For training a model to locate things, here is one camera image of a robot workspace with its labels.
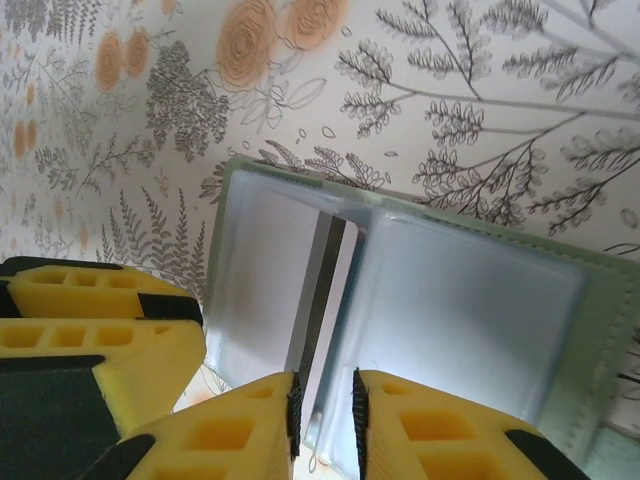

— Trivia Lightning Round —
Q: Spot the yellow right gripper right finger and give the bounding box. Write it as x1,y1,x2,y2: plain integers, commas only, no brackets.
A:
351,368,591,480

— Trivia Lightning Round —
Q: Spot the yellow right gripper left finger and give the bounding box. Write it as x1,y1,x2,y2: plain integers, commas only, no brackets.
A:
102,369,304,480

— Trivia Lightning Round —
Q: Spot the white card with black stripe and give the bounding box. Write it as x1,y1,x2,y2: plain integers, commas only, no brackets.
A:
287,209,365,401

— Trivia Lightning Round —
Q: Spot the floral print tablecloth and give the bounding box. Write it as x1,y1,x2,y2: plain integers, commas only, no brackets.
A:
0,0,640,480

